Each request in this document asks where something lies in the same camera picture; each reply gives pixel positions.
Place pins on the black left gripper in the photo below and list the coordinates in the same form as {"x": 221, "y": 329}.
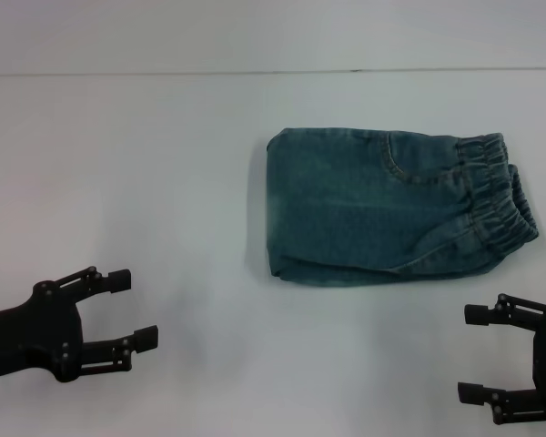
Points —
{"x": 41, "y": 328}

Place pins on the blue denim shorts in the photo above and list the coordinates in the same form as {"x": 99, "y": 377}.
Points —
{"x": 368, "y": 214}

